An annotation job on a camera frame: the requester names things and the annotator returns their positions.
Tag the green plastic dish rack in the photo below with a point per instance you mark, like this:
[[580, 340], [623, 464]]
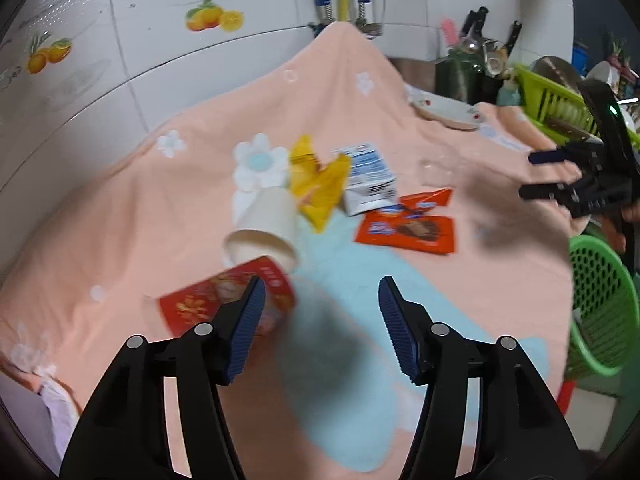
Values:
[[530, 80]]

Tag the dark green utensil holder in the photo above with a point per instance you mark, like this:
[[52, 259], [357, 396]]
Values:
[[455, 80]]

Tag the person's right hand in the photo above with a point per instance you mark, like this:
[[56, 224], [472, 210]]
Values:
[[620, 235]]

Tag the peach flower print towel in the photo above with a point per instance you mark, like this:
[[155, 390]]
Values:
[[150, 210]]

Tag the large orange snack wrapper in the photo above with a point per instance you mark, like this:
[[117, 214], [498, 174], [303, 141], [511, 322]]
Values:
[[410, 232]]

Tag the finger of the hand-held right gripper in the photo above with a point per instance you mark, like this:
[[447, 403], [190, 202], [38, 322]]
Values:
[[545, 156], [545, 191]]

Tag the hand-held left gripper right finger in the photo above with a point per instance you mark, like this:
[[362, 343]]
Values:
[[400, 330]]

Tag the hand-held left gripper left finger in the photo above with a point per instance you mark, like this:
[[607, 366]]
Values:
[[245, 330]]

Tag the steel bowl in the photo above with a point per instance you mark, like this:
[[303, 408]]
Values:
[[555, 67]]

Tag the yellow snack wrapper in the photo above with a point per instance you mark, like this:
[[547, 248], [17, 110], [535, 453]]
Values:
[[320, 195]]

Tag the pink brush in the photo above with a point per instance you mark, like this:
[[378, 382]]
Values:
[[449, 32]]

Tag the small orange snack wrapper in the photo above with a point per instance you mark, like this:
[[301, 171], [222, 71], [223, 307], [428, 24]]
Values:
[[425, 200]]

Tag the red paper cup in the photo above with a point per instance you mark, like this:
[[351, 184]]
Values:
[[210, 300]]

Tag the white paper cup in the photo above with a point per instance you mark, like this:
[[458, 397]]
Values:
[[270, 215]]

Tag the white and blue carton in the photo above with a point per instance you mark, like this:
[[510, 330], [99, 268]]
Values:
[[367, 170]]

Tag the green plastic mesh basket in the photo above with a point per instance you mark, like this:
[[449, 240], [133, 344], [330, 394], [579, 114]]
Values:
[[602, 367]]

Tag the white saucer plate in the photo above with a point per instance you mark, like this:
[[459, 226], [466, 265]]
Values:
[[450, 112]]

